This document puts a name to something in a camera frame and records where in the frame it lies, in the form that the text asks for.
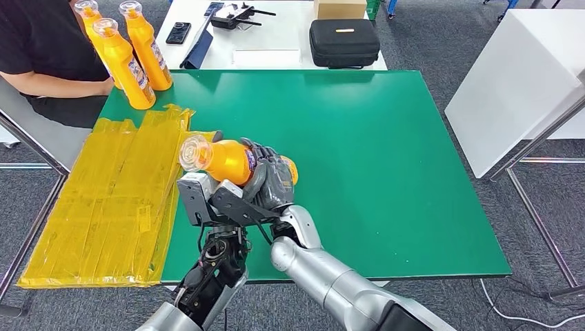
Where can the person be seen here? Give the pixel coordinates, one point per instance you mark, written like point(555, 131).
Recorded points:
point(32, 41)

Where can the dark blue tablet folio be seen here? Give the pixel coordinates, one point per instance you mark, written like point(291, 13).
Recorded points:
point(199, 52)

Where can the cardboard box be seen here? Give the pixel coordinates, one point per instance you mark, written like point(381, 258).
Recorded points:
point(340, 8)

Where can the grey metal frame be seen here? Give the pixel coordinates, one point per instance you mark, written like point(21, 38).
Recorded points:
point(539, 221)
point(63, 173)

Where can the grey bench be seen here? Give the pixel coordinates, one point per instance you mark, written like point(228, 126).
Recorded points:
point(50, 146)

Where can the small dark blue device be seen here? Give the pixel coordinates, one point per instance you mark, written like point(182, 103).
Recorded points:
point(214, 9)

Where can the black remote controller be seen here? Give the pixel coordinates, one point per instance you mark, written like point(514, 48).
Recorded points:
point(227, 22)

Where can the person's right forearm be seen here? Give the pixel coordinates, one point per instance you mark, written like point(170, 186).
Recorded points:
point(55, 86)

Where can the orange detergent bottle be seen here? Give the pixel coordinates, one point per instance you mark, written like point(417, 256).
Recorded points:
point(91, 25)
point(148, 50)
point(123, 68)
point(224, 160)

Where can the black smartphone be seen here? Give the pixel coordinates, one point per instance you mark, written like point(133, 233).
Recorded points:
point(178, 33)

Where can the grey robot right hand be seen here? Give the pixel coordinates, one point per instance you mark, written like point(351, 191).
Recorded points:
point(276, 182)

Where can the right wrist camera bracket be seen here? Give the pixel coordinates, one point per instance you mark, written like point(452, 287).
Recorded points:
point(237, 205)

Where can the black zip case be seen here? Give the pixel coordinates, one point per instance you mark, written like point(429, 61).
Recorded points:
point(345, 45)

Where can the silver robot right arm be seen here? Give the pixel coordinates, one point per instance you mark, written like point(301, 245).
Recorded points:
point(338, 283)

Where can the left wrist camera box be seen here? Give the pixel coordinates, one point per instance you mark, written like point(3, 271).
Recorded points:
point(194, 196)

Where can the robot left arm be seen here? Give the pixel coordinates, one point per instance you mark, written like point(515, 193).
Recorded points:
point(205, 283)

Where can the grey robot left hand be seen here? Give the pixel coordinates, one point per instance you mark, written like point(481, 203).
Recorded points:
point(256, 180)

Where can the green plastic crate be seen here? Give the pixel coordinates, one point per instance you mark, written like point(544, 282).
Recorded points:
point(373, 9)

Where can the white side table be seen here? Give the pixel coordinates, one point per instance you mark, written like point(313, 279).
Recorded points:
point(507, 87)

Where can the yellow plastic sheet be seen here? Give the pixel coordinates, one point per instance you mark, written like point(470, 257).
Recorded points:
point(100, 205)

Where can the white desk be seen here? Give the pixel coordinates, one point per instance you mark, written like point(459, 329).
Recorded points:
point(283, 39)

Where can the blue metal rack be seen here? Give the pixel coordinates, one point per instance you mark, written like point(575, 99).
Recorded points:
point(391, 8)

